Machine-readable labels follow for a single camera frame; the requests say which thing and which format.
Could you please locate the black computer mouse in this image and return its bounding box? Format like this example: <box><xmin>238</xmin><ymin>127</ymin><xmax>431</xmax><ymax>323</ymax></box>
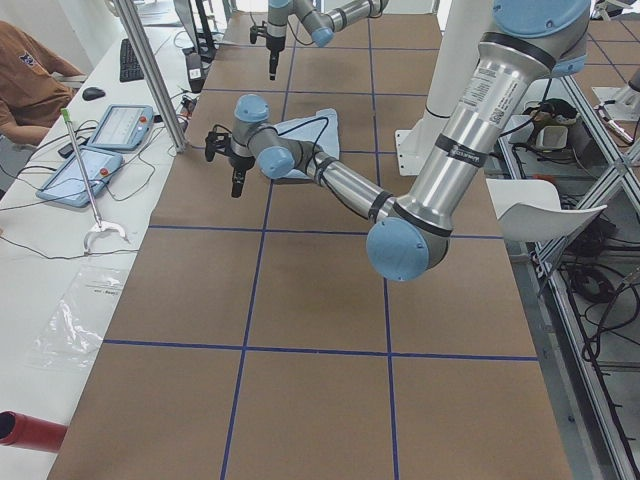
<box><xmin>82</xmin><ymin>87</ymin><xmax>106</xmax><ymax>101</ymax></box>

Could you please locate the brown paper table cover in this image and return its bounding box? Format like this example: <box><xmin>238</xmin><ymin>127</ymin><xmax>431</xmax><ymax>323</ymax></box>
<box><xmin>50</xmin><ymin>15</ymin><xmax>571</xmax><ymax>479</ymax></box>

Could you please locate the black keyboard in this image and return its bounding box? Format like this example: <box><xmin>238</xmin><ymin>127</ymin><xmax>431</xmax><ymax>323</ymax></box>
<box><xmin>119</xmin><ymin>38</ymin><xmax>144</xmax><ymax>83</ymax></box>

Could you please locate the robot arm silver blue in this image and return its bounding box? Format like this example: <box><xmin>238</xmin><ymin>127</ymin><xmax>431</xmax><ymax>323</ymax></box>
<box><xmin>250</xmin><ymin>0</ymin><xmax>388</xmax><ymax>81</ymax></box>
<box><xmin>224</xmin><ymin>1</ymin><xmax>591</xmax><ymax>281</ymax></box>

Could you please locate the aluminium frame post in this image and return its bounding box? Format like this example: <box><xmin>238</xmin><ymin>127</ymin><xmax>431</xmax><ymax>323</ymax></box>
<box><xmin>114</xmin><ymin>0</ymin><xmax>187</xmax><ymax>153</ymax></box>

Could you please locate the lower blue teach pendant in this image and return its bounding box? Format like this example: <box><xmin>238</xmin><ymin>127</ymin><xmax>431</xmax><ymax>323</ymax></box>
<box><xmin>36</xmin><ymin>146</ymin><xmax>123</xmax><ymax>208</ymax></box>

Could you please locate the person in brown shirt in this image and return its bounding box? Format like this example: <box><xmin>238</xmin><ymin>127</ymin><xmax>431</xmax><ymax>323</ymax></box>
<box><xmin>1</xmin><ymin>21</ymin><xmax>83</xmax><ymax>146</ymax></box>

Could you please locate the white plastic chair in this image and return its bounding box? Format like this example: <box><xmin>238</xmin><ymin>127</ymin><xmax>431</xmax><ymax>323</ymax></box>
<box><xmin>486</xmin><ymin>178</ymin><xmax>607</xmax><ymax>242</ymax></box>

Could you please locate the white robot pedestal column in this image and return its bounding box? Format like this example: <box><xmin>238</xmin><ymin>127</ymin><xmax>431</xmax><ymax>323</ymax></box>
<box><xmin>395</xmin><ymin>0</ymin><xmax>492</xmax><ymax>176</ymax></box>

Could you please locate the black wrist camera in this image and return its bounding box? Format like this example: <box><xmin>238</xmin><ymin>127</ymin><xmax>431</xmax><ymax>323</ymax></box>
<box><xmin>205</xmin><ymin>124</ymin><xmax>232</xmax><ymax>162</ymax></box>
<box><xmin>249</xmin><ymin>22</ymin><xmax>266</xmax><ymax>45</ymax></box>

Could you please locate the light blue button-up shirt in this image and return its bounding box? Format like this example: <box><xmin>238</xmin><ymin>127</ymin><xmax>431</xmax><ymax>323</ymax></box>
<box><xmin>259</xmin><ymin>108</ymin><xmax>340</xmax><ymax>180</ymax></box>

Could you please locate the blue teach pendant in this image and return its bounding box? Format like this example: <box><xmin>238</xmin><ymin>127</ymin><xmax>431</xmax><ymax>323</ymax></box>
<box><xmin>87</xmin><ymin>104</ymin><xmax>154</xmax><ymax>152</ymax></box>
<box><xmin>36</xmin><ymin>146</ymin><xmax>123</xmax><ymax>208</ymax></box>

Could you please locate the upper blue teach pendant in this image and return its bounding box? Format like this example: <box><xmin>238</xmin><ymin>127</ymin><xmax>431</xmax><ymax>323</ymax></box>
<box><xmin>87</xmin><ymin>104</ymin><xmax>154</xmax><ymax>152</ymax></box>

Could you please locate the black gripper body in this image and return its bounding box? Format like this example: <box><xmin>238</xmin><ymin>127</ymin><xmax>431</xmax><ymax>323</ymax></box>
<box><xmin>266</xmin><ymin>34</ymin><xmax>286</xmax><ymax>53</ymax></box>
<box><xmin>229</xmin><ymin>152</ymin><xmax>253</xmax><ymax>172</ymax></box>

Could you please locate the red cylinder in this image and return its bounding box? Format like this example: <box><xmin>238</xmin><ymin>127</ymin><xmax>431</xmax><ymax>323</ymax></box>
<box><xmin>1</xmin><ymin>411</ymin><xmax>67</xmax><ymax>453</ymax></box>

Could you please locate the reacher grabber stick tool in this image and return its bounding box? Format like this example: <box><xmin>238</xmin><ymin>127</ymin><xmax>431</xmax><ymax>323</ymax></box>
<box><xmin>61</xmin><ymin>108</ymin><xmax>128</xmax><ymax>255</ymax></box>

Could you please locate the clear plastic bag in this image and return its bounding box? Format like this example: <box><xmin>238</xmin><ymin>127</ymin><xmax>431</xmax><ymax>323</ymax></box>
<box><xmin>25</xmin><ymin>266</ymin><xmax>129</xmax><ymax>372</ymax></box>

